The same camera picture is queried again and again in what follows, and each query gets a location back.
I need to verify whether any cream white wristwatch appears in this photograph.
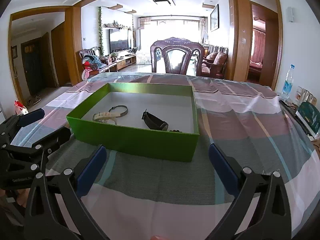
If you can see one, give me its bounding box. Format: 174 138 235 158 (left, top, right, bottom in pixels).
92 112 120 125

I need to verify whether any metal bangle bracelet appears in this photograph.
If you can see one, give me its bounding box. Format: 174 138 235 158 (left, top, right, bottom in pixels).
108 104 129 118

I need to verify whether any person's right hand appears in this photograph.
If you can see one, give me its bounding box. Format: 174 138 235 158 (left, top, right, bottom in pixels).
150 235 168 240

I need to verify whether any red white plastic bag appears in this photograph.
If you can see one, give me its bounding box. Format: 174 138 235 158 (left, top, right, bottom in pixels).
14 100 29 115

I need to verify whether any wooden armchair with clothes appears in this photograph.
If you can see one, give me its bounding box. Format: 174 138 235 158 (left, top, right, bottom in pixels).
79 47 118 81

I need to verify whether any plaid tablecloth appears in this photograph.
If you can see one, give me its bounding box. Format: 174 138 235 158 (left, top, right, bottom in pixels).
12 73 319 239

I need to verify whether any green hanging vine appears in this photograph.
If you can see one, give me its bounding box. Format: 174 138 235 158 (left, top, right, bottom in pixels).
98 7 104 56

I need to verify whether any wooden tv cabinet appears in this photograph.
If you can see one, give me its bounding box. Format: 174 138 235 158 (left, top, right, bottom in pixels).
116 54 136 71

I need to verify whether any green cardboard box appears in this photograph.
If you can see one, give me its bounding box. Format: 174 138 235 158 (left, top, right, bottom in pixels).
67 83 200 162

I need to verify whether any dark green gift bag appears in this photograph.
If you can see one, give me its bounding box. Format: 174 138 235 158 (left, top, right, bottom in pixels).
296 102 320 139

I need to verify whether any flat screen television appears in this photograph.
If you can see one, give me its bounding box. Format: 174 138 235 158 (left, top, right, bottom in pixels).
109 29 132 53

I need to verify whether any plastic water bottle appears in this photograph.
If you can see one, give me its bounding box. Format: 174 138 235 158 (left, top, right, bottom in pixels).
281 64 295 101

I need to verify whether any carved dark wooden chair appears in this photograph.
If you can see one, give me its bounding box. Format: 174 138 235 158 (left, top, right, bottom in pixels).
150 37 204 76

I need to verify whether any wooden sofa with cushions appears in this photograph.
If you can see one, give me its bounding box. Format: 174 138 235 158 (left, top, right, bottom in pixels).
201 45 228 79

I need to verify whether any framed wall picture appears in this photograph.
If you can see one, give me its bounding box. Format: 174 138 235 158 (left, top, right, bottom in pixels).
210 4 219 31

